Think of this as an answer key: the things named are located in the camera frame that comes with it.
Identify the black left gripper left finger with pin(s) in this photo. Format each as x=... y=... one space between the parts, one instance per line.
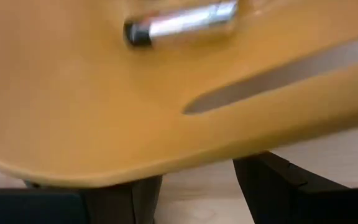
x=73 y=208

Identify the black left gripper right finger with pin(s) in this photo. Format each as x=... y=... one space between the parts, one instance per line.
x=291 y=202

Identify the silver Energizer AAA battery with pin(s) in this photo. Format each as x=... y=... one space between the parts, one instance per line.
x=182 y=23

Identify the yellow bowl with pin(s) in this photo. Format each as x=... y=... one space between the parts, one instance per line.
x=104 y=109

